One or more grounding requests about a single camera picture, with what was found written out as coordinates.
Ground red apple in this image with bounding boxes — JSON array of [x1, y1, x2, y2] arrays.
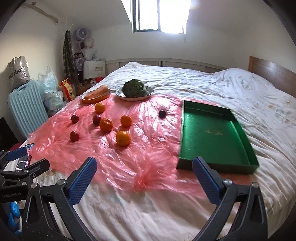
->
[[71, 114, 79, 124], [92, 114, 101, 126], [69, 131, 80, 142]]

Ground large orange tangerine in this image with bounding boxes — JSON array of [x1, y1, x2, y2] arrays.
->
[[99, 118, 113, 133]]

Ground orange front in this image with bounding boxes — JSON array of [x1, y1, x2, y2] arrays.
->
[[116, 131, 130, 146]]

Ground orange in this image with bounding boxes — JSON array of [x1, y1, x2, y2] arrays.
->
[[120, 115, 132, 127], [116, 131, 130, 146], [95, 102, 106, 113]]

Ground white bed sheet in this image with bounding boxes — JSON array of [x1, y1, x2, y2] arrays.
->
[[37, 62, 295, 240]]

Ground light blue radiator heater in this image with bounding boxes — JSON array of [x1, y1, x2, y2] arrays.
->
[[8, 80, 48, 138]]

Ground clear plastic bags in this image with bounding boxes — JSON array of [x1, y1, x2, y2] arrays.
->
[[37, 65, 65, 117]]

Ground grey printed bag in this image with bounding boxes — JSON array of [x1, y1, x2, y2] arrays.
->
[[8, 56, 31, 91]]

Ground yellow red rice bag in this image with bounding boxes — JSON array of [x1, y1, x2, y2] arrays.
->
[[58, 78, 76, 102]]

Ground pink plastic sheet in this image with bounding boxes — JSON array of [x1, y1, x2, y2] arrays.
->
[[27, 93, 253, 197]]

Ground green tray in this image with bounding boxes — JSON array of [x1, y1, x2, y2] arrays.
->
[[176, 100, 259, 175]]

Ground orange plate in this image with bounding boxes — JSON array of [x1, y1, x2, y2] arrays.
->
[[80, 90, 111, 104]]

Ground plaid scarf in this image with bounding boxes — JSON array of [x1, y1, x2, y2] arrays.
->
[[63, 30, 79, 95]]

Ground carrot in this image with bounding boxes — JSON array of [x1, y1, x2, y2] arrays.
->
[[84, 85, 108, 100]]

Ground white plate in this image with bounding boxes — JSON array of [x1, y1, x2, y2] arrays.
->
[[115, 86, 154, 101]]

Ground white paper shopping bag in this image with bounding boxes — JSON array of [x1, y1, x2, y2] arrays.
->
[[83, 60, 106, 79]]

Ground dark plum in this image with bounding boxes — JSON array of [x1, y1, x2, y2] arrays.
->
[[158, 109, 166, 119]]

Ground dark green leafy vegetable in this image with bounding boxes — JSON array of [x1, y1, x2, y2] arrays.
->
[[122, 79, 148, 98]]

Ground grey fan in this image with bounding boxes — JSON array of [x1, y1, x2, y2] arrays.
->
[[74, 27, 91, 42]]

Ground wooden headboard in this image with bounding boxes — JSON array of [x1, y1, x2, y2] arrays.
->
[[248, 56, 296, 97]]

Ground window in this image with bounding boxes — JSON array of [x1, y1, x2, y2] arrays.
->
[[122, 0, 191, 34]]

